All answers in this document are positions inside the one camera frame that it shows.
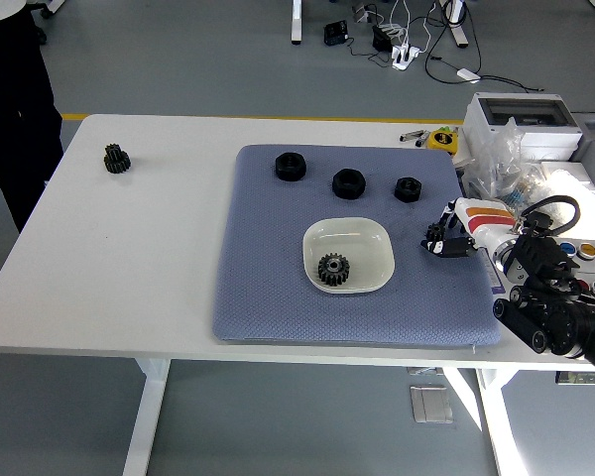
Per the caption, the black power adapter box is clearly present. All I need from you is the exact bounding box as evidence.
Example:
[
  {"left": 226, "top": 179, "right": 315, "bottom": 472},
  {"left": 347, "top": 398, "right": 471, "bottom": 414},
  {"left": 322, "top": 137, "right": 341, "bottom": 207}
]
[{"left": 323, "top": 21, "right": 349, "bottom": 47}]

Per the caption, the large black hex nut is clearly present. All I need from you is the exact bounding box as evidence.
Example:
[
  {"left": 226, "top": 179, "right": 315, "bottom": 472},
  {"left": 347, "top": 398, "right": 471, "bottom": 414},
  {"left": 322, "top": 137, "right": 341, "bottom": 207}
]
[
  {"left": 331, "top": 168, "right": 368, "bottom": 200},
  {"left": 274, "top": 152, "right": 307, "bottom": 182}
]

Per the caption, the yellow tape measure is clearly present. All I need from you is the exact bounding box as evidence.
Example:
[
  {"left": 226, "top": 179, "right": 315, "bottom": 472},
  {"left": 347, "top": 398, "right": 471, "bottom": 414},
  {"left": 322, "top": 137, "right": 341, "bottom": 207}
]
[{"left": 427, "top": 127, "right": 458, "bottom": 152}]

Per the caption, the clear plastic bag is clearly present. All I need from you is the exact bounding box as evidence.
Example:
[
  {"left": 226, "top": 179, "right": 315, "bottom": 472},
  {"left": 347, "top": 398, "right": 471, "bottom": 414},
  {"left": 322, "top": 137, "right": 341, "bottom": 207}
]
[{"left": 461, "top": 117, "right": 546, "bottom": 199}]

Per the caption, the white desk leg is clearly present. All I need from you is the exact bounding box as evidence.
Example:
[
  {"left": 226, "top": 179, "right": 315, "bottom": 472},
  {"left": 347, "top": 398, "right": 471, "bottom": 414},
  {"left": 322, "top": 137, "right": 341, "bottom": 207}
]
[
  {"left": 291, "top": 0, "right": 304, "bottom": 46},
  {"left": 438, "top": 0, "right": 470, "bottom": 50}
]

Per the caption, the small black hex nut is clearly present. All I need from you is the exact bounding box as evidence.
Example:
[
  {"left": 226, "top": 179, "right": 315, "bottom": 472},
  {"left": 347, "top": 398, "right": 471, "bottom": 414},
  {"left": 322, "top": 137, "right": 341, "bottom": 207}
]
[{"left": 394, "top": 177, "right": 423, "bottom": 203}]

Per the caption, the black double gear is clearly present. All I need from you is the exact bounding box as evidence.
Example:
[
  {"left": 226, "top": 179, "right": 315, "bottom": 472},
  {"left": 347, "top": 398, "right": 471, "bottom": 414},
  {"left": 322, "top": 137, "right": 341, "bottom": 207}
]
[{"left": 102, "top": 143, "right": 133, "bottom": 176}]

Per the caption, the white square dish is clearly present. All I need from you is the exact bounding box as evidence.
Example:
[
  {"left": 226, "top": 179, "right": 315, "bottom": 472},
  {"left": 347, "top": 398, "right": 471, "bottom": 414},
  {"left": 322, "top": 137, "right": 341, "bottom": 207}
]
[{"left": 301, "top": 216, "right": 396, "bottom": 295}]

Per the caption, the white electrical enclosure box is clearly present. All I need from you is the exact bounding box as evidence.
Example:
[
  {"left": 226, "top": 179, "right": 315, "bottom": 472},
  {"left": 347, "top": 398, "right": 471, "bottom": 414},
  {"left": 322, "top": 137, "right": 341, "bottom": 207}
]
[{"left": 462, "top": 91, "right": 585, "bottom": 163}]

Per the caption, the white power strip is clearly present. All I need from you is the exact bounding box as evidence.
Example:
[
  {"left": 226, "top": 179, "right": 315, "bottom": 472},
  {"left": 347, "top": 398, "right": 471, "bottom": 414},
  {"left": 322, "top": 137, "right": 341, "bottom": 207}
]
[{"left": 391, "top": 44, "right": 422, "bottom": 70}]

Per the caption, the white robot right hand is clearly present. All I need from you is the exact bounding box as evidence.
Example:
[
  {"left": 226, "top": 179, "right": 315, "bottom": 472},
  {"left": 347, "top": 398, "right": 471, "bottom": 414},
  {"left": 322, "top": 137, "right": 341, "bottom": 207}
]
[{"left": 419, "top": 196, "right": 520, "bottom": 262}]

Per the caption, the large black gear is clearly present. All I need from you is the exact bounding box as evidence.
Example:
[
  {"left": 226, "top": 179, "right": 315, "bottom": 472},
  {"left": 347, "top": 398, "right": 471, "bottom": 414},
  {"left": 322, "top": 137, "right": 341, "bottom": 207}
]
[{"left": 316, "top": 252, "right": 352, "bottom": 289}]

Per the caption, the black charger block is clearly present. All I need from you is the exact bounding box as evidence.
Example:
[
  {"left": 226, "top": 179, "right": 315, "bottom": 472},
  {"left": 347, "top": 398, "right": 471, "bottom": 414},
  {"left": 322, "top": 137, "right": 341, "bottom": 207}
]
[{"left": 371, "top": 24, "right": 394, "bottom": 52}]

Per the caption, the person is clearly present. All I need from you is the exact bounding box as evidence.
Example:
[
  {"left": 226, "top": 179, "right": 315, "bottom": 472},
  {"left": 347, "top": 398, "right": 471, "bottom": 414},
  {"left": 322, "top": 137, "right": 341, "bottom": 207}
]
[{"left": 0, "top": 0, "right": 64, "bottom": 234}]

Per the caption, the blue-grey textured mat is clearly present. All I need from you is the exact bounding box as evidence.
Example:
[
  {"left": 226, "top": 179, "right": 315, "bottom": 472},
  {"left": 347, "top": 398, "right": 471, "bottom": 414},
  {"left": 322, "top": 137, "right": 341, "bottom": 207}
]
[{"left": 210, "top": 144, "right": 503, "bottom": 347}]

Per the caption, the white table leg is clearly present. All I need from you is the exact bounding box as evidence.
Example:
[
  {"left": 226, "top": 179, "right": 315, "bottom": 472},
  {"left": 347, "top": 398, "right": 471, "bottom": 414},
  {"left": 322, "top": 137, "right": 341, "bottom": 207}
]
[
  {"left": 443, "top": 367, "right": 541, "bottom": 476},
  {"left": 122, "top": 357, "right": 173, "bottom": 476}
]

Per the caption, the grey floor socket cover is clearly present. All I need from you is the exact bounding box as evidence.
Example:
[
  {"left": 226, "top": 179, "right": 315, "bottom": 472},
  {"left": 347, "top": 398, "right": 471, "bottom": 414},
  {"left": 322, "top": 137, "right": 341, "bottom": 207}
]
[{"left": 409, "top": 384, "right": 454, "bottom": 424}]

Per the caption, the black office chair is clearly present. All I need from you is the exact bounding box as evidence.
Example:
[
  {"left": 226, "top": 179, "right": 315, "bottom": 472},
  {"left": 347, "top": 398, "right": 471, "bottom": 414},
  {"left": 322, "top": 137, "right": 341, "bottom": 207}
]
[{"left": 27, "top": 0, "right": 51, "bottom": 46}]

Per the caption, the black desk control panel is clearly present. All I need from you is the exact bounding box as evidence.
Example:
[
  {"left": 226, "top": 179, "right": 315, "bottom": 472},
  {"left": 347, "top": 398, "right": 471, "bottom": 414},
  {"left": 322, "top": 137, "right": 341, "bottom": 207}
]
[{"left": 554, "top": 370, "right": 595, "bottom": 386}]

